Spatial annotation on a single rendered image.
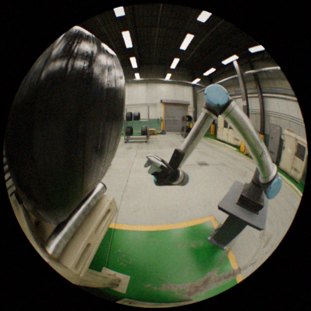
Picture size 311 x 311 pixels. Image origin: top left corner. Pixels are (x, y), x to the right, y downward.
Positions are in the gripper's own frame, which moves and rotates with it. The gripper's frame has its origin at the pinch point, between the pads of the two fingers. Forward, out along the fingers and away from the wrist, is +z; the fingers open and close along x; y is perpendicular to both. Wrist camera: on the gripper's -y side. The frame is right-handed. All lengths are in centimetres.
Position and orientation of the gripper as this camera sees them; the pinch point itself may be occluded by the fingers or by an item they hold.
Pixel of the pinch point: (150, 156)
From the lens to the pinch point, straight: 36.0
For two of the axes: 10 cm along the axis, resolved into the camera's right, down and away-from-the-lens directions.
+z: -5.7, -3.6, -7.4
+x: -4.9, -5.8, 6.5
